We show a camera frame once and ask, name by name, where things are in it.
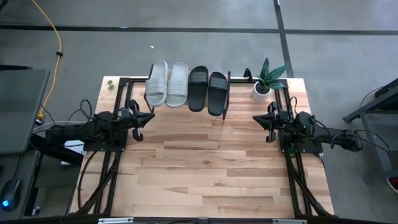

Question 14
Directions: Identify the dark metal side table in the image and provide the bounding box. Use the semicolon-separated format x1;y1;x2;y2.
341;77;398;183

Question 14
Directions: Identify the snake plant in white pot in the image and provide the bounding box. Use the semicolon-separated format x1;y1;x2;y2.
251;57;289;103

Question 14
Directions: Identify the white box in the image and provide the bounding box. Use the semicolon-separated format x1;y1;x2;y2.
60;138;88;166

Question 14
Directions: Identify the silver bracket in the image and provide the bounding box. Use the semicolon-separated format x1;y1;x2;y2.
98;217;134;224
272;218;308;224

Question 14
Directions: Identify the grey rubber slide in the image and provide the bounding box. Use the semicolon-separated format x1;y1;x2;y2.
145;60;169;108
166;62;190;109

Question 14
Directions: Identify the black computer mouse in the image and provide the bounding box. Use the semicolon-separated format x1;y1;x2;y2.
0;179;22;212

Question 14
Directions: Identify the black rubber slide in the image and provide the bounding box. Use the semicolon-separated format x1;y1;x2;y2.
187;65;210;113
207;72;229;117

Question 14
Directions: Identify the black aluminium table frame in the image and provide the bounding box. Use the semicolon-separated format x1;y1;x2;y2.
67;67;335;224

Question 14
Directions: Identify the black desk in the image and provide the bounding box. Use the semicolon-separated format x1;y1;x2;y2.
0;133;85;220

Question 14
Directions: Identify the dark grey flat screen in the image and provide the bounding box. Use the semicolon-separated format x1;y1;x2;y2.
0;68;50;156

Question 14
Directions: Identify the red white object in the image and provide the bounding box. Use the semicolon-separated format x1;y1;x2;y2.
386;176;398;194

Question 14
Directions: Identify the yellow cable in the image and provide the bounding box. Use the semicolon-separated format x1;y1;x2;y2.
30;0;63;121

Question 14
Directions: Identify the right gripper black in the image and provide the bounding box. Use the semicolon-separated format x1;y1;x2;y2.
252;101;295;144

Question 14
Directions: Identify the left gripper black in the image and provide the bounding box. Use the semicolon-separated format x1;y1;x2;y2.
119;99;156;142

